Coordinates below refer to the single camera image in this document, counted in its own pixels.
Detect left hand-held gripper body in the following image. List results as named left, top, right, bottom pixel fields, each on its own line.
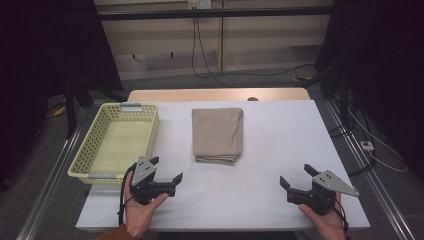
left=129, top=156, right=177, bottom=206

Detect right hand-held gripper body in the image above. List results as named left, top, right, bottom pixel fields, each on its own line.
left=287, top=169, right=361, bottom=216

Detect yellow perforated plastic basket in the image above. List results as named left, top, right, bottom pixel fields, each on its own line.
left=67, top=102, right=161, bottom=186

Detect beige cloth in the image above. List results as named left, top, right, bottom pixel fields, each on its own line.
left=191, top=107, right=245, bottom=166

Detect person's right hand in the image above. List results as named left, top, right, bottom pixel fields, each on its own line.
left=298, top=192, right=348, bottom=240

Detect person's left hand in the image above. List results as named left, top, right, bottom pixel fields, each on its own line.
left=123, top=168, right=170, bottom=239

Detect white table mat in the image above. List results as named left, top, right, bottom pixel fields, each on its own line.
left=75, top=99, right=371, bottom=232

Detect black metal stand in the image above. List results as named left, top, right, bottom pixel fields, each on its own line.
left=299, top=61, right=356, bottom=131
left=62, top=77, right=129, bottom=140

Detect wooden table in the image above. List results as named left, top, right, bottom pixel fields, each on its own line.
left=127, top=87, right=311, bottom=103

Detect black curtain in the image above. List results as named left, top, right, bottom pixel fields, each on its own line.
left=313, top=0, right=424, bottom=172
left=0, top=0, right=125, bottom=192

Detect black horizontal metal bar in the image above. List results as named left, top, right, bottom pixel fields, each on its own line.
left=97, top=5, right=335, bottom=22

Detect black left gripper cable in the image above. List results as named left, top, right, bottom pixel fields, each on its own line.
left=117, top=162, right=138, bottom=226

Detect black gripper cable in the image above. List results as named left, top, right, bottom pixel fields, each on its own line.
left=117, top=162, right=138, bottom=226
left=328, top=196, right=350, bottom=235

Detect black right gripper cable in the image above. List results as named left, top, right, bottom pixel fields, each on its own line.
left=328, top=196, right=350, bottom=235

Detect aluminium floor rail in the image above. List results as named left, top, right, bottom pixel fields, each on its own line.
left=323, top=99, right=417, bottom=240
left=15, top=99, right=103, bottom=240

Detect white floor cable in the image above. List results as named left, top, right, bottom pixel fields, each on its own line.
left=346, top=106, right=410, bottom=174

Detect black hanging wall cable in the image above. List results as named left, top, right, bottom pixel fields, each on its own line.
left=190, top=16, right=316, bottom=89

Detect white wall socket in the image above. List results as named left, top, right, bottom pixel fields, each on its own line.
left=187, top=0, right=213, bottom=10

